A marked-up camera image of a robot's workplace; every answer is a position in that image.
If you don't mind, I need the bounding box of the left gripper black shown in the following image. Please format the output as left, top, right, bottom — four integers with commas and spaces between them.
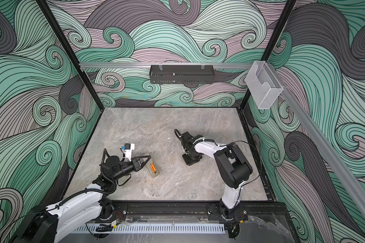
112, 155, 150, 183

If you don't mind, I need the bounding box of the aluminium rail back wall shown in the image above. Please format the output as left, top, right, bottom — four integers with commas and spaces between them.
79, 62, 252, 69

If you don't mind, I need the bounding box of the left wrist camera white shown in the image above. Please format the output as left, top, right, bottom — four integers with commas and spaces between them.
121, 143, 135, 162

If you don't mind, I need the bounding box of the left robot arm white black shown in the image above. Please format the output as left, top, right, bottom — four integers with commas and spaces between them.
9, 150, 151, 243

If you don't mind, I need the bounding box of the aluminium rail wall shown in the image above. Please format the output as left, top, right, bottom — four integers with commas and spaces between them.
79, 62, 252, 69
265, 63, 365, 218

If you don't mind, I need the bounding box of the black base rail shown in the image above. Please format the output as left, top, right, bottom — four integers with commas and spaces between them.
111, 200, 290, 223

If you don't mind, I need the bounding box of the white slotted cable duct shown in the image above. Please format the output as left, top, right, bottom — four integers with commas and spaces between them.
75, 223, 226, 235

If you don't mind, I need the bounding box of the clear plastic wall bin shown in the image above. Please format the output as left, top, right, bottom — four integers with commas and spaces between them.
245, 61, 283, 110

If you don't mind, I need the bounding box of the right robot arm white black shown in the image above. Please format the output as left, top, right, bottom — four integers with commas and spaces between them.
174, 129, 253, 219

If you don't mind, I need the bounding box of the black wall tray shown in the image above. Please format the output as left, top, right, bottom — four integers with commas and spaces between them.
149, 65, 215, 84

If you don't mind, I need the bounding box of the white remote control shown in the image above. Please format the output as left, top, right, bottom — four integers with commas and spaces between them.
146, 162, 159, 178

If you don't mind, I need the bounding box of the aluminium rail right wall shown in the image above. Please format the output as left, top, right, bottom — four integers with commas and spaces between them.
265, 63, 365, 218

